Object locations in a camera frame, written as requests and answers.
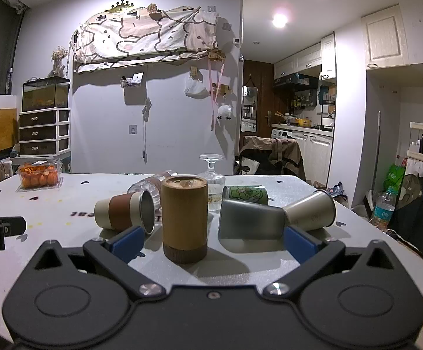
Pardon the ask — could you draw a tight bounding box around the clear box of oranges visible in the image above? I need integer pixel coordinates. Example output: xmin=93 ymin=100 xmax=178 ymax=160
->
xmin=16 ymin=162 xmax=64 ymax=190

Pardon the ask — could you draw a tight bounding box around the grey metal cup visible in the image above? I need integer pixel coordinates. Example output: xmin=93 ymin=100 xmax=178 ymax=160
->
xmin=217 ymin=199 xmax=287 ymax=240

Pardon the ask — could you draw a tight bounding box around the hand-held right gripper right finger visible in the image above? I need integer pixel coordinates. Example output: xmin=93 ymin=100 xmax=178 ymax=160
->
xmin=262 ymin=225 xmax=402 ymax=298

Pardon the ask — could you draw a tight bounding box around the black range hood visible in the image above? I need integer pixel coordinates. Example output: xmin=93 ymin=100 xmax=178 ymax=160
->
xmin=272 ymin=73 xmax=320 ymax=92

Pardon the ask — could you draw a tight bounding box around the beige steel cup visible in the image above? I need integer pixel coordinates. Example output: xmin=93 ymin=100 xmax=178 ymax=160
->
xmin=282 ymin=190 xmax=337 ymax=232

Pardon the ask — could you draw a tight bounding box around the green plastic bag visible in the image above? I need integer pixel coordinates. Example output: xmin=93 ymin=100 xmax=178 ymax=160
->
xmin=384 ymin=164 xmax=409 ymax=191

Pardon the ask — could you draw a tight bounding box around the clear ribbed glass goblet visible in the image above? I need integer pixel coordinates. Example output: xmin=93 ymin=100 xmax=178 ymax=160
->
xmin=198 ymin=153 xmax=227 ymax=212

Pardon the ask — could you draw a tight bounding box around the cream upper cabinet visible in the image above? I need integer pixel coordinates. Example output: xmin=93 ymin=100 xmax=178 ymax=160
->
xmin=361 ymin=5 xmax=410 ymax=71

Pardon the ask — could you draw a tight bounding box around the white plastic drawer unit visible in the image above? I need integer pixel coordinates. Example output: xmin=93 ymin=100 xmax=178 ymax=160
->
xmin=18 ymin=108 xmax=71 ymax=156

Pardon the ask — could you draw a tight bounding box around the glass fish tank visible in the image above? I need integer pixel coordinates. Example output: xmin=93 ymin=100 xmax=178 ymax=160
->
xmin=21 ymin=76 xmax=71 ymax=112

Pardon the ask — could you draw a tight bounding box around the printed cartoon cloth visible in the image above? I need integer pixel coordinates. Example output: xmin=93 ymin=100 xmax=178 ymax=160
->
xmin=73 ymin=6 xmax=220 ymax=74

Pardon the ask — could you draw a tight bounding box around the chair with brown jacket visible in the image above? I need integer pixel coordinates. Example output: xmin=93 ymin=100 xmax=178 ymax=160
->
xmin=238 ymin=135 xmax=306 ymax=182

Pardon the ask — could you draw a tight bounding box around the clear glass cup brown band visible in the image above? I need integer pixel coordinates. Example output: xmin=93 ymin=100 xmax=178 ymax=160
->
xmin=127 ymin=170 xmax=179 ymax=224

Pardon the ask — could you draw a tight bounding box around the plastic water bottle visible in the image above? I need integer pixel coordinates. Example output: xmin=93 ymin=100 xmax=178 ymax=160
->
xmin=370 ymin=188 xmax=397 ymax=231

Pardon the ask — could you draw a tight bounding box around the hanging wall mirror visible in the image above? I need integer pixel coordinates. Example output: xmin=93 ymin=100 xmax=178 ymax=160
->
xmin=242 ymin=85 xmax=258 ymax=119

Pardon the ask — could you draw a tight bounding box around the dried flower vase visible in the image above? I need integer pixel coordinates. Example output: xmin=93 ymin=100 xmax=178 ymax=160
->
xmin=51 ymin=46 xmax=69 ymax=78

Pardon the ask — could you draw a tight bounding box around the hanging white cable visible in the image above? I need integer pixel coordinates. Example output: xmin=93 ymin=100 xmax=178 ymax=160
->
xmin=142 ymin=98 xmax=152 ymax=163

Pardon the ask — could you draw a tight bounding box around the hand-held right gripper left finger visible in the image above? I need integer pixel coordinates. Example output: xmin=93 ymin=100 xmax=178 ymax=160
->
xmin=25 ymin=225 xmax=164 ymax=298

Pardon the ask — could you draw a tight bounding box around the tall brown cylinder cup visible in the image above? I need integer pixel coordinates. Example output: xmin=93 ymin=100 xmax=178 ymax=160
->
xmin=161 ymin=176 xmax=209 ymax=265

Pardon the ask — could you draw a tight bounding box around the cream cup with brown sleeve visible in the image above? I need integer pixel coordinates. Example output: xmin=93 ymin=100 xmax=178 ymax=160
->
xmin=94 ymin=190 xmax=157 ymax=235

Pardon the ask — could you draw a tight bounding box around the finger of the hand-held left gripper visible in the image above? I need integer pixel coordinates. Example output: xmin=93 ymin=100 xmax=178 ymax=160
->
xmin=0 ymin=216 xmax=27 ymax=237

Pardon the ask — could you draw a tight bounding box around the green printed cup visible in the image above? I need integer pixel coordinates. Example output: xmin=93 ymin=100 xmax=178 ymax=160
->
xmin=222 ymin=185 xmax=269 ymax=207

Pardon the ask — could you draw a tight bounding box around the black chalkboard sign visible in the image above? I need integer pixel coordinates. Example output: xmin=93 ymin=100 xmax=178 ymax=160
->
xmin=388 ymin=172 xmax=423 ymax=267

